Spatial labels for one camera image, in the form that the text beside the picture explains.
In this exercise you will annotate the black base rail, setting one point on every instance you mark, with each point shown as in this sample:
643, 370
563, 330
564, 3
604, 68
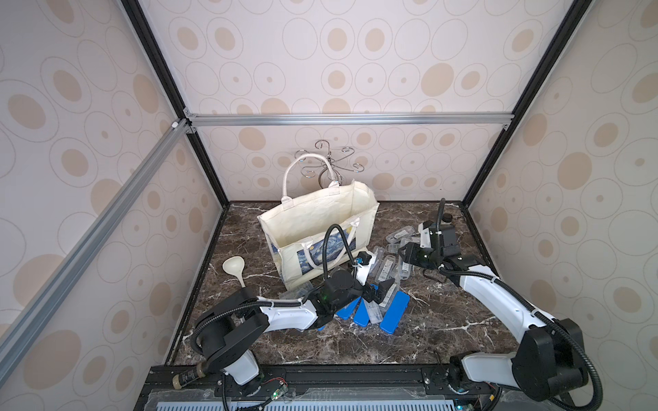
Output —
320, 387

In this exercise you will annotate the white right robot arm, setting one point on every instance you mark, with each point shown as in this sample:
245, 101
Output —
550, 360

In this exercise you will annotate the horizontal aluminium rail back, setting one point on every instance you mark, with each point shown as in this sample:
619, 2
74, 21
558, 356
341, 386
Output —
377, 119

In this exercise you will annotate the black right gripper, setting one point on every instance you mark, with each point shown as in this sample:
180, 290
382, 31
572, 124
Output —
411, 255

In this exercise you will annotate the diagonal aluminium rail left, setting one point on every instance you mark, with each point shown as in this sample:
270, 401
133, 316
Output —
34, 318

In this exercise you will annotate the black corner frame post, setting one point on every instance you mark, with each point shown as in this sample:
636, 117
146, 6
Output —
556, 47
162, 69

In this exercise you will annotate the black corner frame post left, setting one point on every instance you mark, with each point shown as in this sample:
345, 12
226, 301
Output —
162, 69

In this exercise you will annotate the clear compass case back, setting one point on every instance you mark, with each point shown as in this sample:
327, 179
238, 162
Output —
399, 234

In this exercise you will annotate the clear compass case white label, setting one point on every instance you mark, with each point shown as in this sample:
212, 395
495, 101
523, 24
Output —
388, 269

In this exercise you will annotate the black corner frame post right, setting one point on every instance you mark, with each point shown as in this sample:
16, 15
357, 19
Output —
556, 47

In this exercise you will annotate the starry night canvas bag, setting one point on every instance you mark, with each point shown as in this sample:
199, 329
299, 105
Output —
295, 229

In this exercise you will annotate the silver metal hook stand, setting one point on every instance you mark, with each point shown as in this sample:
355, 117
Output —
325, 164

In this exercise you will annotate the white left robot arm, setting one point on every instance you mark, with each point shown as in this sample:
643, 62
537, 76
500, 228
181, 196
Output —
225, 333

